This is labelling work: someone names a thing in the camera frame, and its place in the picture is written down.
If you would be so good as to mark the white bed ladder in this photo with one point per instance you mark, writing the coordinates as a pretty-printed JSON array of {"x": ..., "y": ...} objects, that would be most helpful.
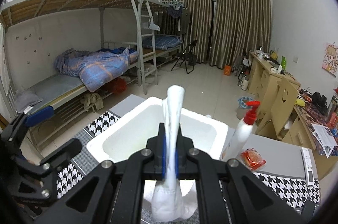
[{"x": 142, "y": 36}]

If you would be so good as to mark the grey pillow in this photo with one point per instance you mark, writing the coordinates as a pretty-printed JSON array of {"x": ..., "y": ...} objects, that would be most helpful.
[{"x": 27, "y": 99}]

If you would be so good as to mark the light wooden desk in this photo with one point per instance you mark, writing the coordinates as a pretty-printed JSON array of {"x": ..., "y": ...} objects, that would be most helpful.
[
  {"x": 303, "y": 123},
  {"x": 264, "y": 78}
]

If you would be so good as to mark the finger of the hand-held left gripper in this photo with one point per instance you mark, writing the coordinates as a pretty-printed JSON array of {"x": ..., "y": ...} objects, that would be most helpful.
[
  {"x": 66, "y": 151},
  {"x": 39, "y": 114}
]

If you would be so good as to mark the wooden smiley face chair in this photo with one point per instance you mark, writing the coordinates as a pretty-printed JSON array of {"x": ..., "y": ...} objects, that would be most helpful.
[{"x": 282, "y": 99}]

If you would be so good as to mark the black folding chair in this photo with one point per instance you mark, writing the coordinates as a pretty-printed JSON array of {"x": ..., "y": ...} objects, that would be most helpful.
[{"x": 188, "y": 53}]

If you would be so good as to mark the orange box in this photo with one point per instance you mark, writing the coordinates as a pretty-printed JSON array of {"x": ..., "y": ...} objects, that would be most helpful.
[{"x": 227, "y": 70}]

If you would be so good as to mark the white pump bottle red nozzle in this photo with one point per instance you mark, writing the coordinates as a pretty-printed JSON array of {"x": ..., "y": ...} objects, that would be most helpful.
[{"x": 243, "y": 134}]

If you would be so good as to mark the white thermos flask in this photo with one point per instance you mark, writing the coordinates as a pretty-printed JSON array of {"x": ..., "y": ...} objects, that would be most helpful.
[{"x": 244, "y": 82}]

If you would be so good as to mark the black headphones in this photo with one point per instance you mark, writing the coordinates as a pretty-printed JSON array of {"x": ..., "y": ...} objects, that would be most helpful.
[{"x": 319, "y": 99}]

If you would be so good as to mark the olive clothes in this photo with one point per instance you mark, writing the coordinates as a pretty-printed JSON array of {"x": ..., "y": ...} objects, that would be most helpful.
[{"x": 92, "y": 101}]

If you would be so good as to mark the white foam box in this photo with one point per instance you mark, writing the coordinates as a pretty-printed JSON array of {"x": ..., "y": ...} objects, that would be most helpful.
[{"x": 126, "y": 134}]

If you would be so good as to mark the blue plaid quilt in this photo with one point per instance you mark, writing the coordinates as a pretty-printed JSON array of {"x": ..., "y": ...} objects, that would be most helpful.
[{"x": 92, "y": 65}]

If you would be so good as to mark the white cloth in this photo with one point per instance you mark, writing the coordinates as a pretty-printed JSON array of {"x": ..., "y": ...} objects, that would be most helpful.
[{"x": 173, "y": 118}]

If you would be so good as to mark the patterned trash bin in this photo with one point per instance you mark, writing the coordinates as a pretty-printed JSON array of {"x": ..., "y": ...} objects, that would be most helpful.
[{"x": 243, "y": 107}]

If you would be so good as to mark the yellow cloth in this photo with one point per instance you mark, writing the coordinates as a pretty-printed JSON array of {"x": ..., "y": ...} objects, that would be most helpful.
[{"x": 299, "y": 102}]

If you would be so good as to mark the printed paper sheets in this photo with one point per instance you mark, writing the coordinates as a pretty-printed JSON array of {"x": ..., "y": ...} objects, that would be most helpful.
[{"x": 324, "y": 138}]

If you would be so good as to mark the cartoon wall poster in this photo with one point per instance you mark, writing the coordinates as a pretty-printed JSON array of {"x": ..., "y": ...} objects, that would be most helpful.
[{"x": 330, "y": 56}]

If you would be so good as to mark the brown curtain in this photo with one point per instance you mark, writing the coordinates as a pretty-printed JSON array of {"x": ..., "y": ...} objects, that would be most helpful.
[
  {"x": 240, "y": 23},
  {"x": 195, "y": 15}
]

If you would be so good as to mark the hanging dark clothes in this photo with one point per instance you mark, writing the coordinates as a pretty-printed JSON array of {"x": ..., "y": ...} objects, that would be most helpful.
[{"x": 175, "y": 12}]

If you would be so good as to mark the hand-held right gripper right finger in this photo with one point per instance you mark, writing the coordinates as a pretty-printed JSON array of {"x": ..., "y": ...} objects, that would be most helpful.
[{"x": 177, "y": 171}]

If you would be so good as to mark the group of bottles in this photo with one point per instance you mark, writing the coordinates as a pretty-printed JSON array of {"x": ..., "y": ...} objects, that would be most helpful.
[{"x": 332, "y": 110}]

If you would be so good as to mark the red bag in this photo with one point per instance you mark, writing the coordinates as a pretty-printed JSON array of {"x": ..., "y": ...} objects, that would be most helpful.
[{"x": 118, "y": 85}]

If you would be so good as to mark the white remote control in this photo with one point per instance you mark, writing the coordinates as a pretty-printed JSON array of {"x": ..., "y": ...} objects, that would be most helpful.
[{"x": 308, "y": 166}]

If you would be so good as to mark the green bottle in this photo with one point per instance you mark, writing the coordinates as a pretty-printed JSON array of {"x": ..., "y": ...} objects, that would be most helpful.
[{"x": 284, "y": 62}]

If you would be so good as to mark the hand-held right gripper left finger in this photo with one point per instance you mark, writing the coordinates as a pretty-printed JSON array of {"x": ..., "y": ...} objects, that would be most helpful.
[{"x": 164, "y": 160}]

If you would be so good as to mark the red snack packet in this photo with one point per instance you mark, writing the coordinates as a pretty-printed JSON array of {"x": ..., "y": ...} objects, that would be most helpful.
[{"x": 253, "y": 159}]

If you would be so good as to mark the blue checked mattress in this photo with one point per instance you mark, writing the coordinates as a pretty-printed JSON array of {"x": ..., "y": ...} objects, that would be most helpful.
[{"x": 163, "y": 42}]

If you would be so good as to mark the houndstooth tablecloth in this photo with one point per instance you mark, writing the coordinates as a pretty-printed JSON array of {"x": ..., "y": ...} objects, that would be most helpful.
[{"x": 277, "y": 184}]

